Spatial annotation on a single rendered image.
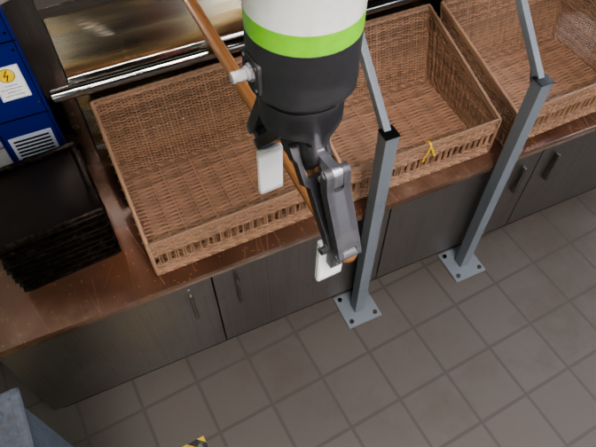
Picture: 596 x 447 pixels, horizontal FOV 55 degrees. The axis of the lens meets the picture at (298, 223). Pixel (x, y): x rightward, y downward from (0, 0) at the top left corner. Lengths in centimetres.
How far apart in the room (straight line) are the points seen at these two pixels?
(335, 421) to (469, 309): 68
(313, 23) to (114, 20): 132
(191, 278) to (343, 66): 126
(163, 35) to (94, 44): 19
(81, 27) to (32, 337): 83
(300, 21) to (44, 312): 141
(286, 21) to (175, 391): 183
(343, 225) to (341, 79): 14
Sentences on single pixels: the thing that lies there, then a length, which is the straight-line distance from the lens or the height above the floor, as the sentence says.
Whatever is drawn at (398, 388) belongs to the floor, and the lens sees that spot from 212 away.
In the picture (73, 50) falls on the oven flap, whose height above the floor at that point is 100.
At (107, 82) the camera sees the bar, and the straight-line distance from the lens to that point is 131.
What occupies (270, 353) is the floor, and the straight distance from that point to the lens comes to 214.
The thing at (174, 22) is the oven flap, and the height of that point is 101.
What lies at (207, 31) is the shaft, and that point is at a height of 121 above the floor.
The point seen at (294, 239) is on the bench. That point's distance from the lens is 168.
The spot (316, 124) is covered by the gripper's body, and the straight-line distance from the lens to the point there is 48.
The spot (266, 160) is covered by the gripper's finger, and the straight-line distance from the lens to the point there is 64.
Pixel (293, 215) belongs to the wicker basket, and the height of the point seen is 62.
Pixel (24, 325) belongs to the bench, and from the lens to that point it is 171.
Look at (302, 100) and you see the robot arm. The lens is 44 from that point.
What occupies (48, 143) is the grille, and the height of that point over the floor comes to 75.
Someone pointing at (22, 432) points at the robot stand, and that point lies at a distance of 89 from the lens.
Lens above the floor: 198
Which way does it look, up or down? 55 degrees down
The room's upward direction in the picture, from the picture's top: straight up
